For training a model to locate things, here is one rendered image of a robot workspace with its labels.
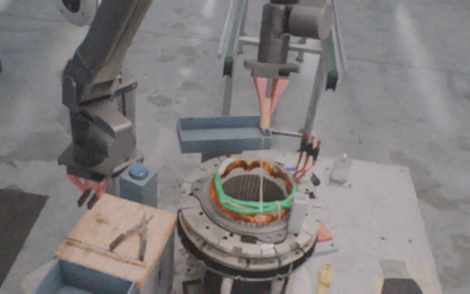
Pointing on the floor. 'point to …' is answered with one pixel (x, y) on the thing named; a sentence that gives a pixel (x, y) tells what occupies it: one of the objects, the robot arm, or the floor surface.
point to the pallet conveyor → (327, 67)
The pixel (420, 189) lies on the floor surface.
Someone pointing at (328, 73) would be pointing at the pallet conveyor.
